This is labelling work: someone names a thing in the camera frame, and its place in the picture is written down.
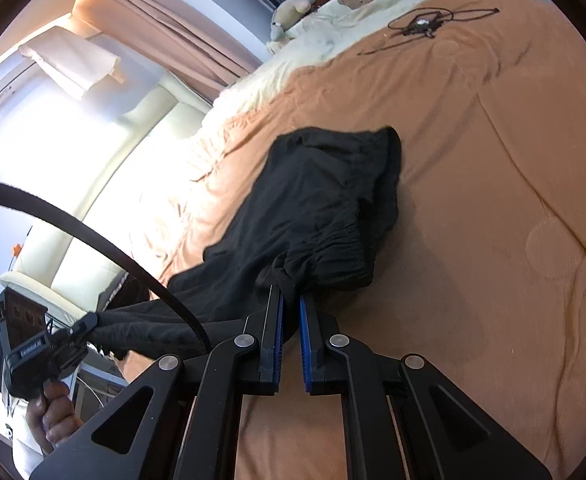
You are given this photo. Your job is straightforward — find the black pants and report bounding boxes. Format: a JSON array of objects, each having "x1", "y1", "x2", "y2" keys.
[{"x1": 88, "y1": 126, "x2": 404, "y2": 361}]

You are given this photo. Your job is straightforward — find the left hand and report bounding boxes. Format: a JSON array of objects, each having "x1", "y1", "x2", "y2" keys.
[{"x1": 26, "y1": 382, "x2": 84, "y2": 455}]

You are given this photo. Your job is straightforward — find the cream padded headboard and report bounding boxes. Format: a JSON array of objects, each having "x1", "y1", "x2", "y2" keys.
[{"x1": 0, "y1": 73, "x2": 211, "y2": 325}]

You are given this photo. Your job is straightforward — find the orange blanket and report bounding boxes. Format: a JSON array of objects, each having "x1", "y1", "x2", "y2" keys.
[{"x1": 130, "y1": 0, "x2": 586, "y2": 479}]

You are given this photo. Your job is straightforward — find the white air conditioner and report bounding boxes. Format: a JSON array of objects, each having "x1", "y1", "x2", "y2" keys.
[{"x1": 0, "y1": 52, "x2": 38, "y2": 107}]

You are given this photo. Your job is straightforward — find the white cloth hanging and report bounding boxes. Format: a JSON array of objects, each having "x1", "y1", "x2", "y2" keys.
[{"x1": 18, "y1": 26, "x2": 127, "y2": 96}]

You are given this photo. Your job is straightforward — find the pink curtain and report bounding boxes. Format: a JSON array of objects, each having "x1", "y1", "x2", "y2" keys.
[{"x1": 72, "y1": 0, "x2": 261, "y2": 101}]

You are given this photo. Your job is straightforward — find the beige plush toy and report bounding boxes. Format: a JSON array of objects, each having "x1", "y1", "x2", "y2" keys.
[{"x1": 267, "y1": 0, "x2": 316, "y2": 54}]

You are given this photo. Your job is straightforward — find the cream bed sheet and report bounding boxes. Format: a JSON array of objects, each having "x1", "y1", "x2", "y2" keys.
[{"x1": 193, "y1": 0, "x2": 427, "y2": 160}]

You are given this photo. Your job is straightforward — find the black strap cable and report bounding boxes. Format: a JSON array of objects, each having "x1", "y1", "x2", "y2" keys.
[{"x1": 0, "y1": 178, "x2": 214, "y2": 356}]

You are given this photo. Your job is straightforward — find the black cable on bed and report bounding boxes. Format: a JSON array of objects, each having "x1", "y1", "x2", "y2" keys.
[{"x1": 356, "y1": 6, "x2": 502, "y2": 58}]

